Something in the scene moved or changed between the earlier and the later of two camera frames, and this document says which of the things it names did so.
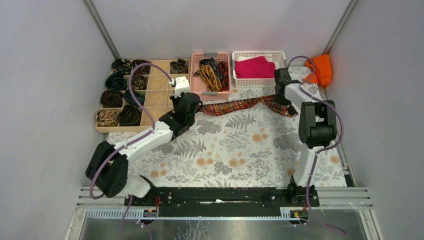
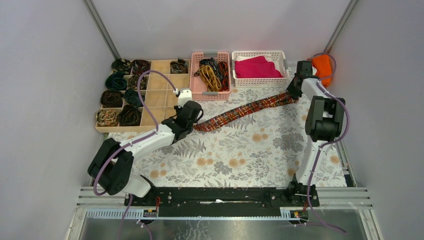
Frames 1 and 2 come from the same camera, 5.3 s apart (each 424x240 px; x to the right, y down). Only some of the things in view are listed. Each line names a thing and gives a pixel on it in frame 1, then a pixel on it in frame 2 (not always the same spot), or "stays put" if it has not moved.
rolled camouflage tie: x=122 y=65 stays put
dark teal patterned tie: x=212 y=63 stays put
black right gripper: x=285 y=102 → x=289 y=89
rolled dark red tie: x=142 y=70 stays put
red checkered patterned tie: x=269 y=102 → x=219 y=120
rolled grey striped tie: x=180 y=67 stays put
